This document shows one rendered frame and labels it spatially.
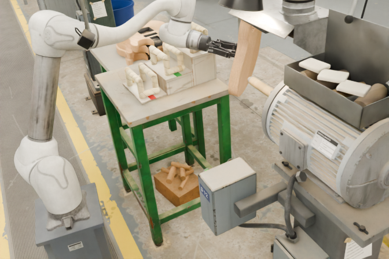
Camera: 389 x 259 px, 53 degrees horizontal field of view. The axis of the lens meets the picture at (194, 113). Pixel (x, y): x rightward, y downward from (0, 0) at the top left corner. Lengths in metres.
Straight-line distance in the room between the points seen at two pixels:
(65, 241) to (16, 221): 1.22
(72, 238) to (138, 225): 0.92
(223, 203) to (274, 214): 1.44
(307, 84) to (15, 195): 2.52
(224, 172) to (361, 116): 0.46
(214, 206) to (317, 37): 0.59
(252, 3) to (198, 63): 0.95
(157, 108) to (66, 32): 0.65
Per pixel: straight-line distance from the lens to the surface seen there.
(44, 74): 1.71
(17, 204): 3.11
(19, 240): 2.85
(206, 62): 2.09
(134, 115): 1.92
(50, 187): 1.67
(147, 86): 2.14
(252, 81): 1.42
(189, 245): 2.49
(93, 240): 1.82
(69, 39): 1.53
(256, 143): 3.21
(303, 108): 1.13
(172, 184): 2.68
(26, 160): 1.82
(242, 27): 1.61
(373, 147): 1.00
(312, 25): 1.21
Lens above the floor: 1.93
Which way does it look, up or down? 32 degrees down
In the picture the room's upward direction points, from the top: 5 degrees counter-clockwise
